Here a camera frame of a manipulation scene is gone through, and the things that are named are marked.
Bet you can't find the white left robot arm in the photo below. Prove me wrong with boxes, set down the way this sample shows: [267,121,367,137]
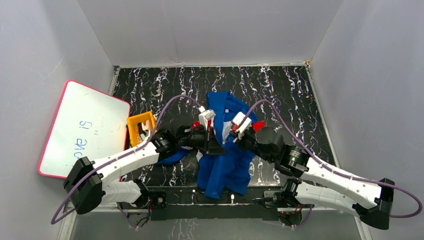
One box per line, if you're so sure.
[64,125,226,215]

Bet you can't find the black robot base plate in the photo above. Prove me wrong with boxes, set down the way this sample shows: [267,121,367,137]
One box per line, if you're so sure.
[117,186,314,227]

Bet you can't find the blue red white jacket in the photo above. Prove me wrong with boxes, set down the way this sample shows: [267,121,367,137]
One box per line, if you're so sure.
[155,91,266,200]

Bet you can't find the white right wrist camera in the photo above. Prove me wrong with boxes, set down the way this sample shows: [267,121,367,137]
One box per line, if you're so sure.
[230,112,252,143]

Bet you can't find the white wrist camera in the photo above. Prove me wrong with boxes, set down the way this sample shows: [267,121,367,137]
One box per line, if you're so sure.
[230,112,252,143]
[198,106,216,128]

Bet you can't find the pink-framed whiteboard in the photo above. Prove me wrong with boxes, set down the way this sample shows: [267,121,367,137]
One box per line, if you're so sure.
[37,80,131,179]

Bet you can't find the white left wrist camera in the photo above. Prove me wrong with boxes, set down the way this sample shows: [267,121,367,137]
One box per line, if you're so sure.
[198,106,216,128]

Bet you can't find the orange plastic box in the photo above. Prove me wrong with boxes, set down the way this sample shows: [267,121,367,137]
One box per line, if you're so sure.
[126,111,156,147]

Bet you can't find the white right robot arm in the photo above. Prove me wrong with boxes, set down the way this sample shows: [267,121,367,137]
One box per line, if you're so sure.
[232,126,394,230]

